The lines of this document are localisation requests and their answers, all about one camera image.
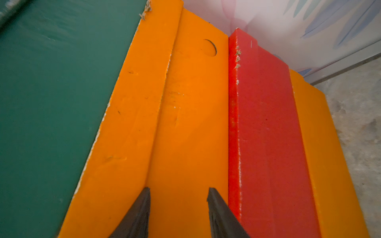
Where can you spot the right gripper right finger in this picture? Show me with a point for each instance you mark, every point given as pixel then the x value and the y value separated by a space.
pixel 223 223

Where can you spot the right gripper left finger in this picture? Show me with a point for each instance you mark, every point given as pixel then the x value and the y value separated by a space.
pixel 136 221

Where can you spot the red shoebox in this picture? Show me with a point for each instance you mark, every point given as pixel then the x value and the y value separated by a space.
pixel 270 190

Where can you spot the orange shoebox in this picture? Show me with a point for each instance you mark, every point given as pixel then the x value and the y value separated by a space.
pixel 338 209
pixel 165 128

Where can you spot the green shoebox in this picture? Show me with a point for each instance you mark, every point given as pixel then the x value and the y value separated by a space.
pixel 59 63

